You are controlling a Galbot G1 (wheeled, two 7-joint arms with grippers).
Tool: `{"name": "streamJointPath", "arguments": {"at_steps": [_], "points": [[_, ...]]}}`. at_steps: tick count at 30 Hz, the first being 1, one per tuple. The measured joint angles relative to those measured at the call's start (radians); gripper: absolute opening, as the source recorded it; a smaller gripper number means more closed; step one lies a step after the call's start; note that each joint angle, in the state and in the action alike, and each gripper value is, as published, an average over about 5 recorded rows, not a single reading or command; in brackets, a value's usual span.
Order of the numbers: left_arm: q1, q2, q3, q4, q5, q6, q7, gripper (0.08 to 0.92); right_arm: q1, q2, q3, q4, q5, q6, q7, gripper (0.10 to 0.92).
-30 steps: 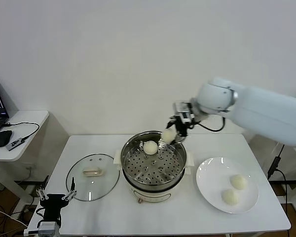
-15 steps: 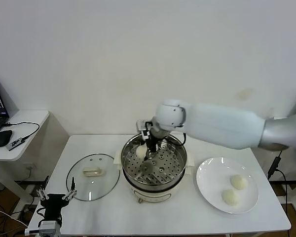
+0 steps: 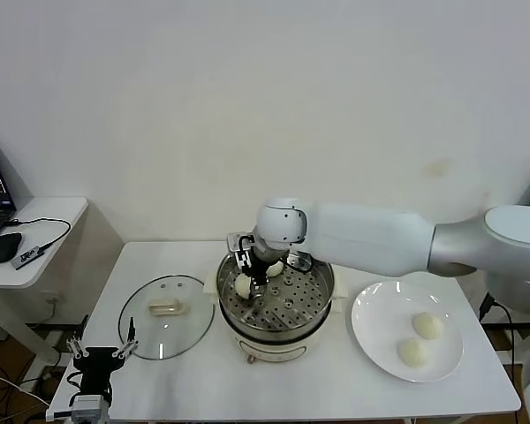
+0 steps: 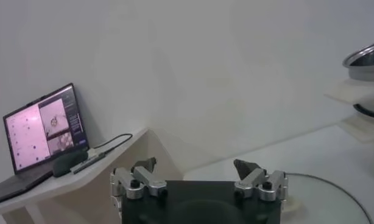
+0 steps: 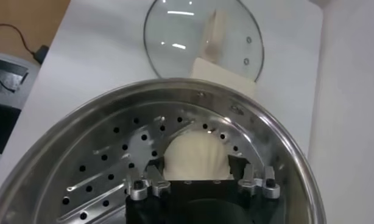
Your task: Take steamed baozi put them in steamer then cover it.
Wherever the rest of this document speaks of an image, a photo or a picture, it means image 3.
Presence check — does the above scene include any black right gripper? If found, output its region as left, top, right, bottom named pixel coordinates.
left=236, top=249, right=274, bottom=303

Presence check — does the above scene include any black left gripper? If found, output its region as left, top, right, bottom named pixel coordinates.
left=67, top=314, right=140, bottom=398

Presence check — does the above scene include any glass lid with cream handle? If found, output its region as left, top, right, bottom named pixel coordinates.
left=117, top=275, right=216, bottom=362

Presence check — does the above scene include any perforated stainless steel steamer basket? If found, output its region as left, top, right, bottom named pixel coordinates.
left=216, top=240, right=337, bottom=342

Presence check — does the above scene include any cream electric cooker base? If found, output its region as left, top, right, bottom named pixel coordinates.
left=201, top=268, right=349, bottom=367

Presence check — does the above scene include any black computer mouse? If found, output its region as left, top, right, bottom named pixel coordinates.
left=0, top=232, right=24, bottom=265

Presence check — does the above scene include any white side table rounded corner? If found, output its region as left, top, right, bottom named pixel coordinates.
left=0, top=196, right=89, bottom=367

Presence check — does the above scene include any white round plate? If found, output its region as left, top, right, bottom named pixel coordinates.
left=351, top=281, right=465, bottom=383

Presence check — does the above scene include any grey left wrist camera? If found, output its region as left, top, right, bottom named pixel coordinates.
left=46, top=394, right=112, bottom=424

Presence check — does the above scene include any black usb cable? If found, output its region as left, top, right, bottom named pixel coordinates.
left=4, top=216, right=72, bottom=254

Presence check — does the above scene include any black cable with adapter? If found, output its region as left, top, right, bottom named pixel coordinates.
left=478, top=293, right=513, bottom=367

